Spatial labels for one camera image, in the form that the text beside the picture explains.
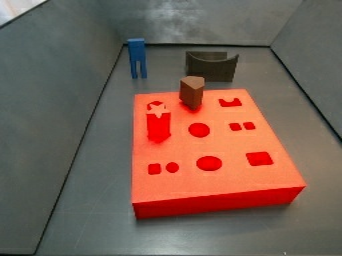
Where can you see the dark grey curved block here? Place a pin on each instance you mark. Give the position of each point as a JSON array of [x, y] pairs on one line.
[[211, 65]]

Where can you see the red star peg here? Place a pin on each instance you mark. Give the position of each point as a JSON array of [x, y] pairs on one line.
[[157, 121]]

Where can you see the blue two-legged peg block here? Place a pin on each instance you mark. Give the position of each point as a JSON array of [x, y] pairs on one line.
[[136, 51]]

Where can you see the brown rounded-triangle peg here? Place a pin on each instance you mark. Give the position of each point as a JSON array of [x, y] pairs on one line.
[[191, 91]]

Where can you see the red shape-sorting board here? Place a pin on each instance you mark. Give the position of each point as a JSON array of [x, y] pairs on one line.
[[221, 161]]

